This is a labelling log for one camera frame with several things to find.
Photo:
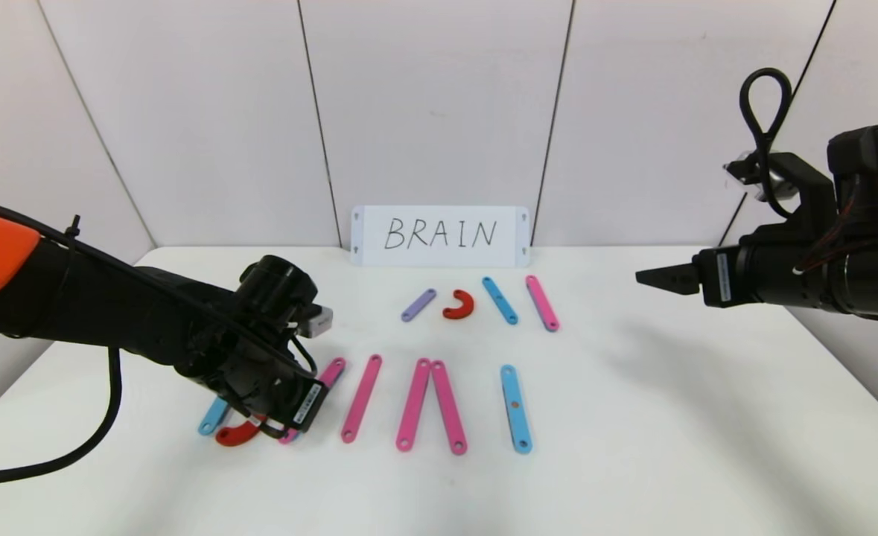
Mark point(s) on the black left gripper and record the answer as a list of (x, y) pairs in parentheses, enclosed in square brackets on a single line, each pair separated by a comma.
[(307, 406)]

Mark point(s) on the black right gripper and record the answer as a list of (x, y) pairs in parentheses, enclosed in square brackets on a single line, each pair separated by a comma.
[(722, 278)]

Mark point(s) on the long pink bar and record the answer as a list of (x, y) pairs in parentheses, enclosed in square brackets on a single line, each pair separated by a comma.
[(448, 406), (332, 370), (414, 404), (362, 398)]

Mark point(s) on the short blue three-hole bar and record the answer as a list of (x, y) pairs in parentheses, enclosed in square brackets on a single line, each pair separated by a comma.
[(500, 300)]

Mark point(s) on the small red C-shaped piece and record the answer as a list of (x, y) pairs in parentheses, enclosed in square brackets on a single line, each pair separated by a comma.
[(469, 304)]

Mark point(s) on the orange and black left arm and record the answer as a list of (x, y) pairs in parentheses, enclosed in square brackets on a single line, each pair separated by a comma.
[(111, 305)]

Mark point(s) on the white BRAIN sign card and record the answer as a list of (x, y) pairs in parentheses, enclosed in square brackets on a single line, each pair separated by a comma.
[(438, 222)]

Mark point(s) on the large red C-shaped piece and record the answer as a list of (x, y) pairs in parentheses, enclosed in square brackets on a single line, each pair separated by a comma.
[(234, 436)]

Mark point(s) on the light blue slanted-hole bar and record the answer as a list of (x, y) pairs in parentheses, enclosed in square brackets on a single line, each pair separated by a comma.
[(211, 418)]

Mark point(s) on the pink bar with purple underside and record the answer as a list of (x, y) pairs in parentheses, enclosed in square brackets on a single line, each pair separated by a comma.
[(541, 303)]

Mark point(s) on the short purple bar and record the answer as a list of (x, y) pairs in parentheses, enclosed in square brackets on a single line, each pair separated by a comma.
[(418, 304)]

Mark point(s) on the long blue bar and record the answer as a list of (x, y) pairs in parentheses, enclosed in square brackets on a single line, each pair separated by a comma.
[(515, 408)]

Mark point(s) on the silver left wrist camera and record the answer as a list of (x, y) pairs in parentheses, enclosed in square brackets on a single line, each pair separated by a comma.
[(316, 321)]

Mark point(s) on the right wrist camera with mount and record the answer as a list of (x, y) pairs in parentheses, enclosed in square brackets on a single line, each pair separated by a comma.
[(811, 179)]

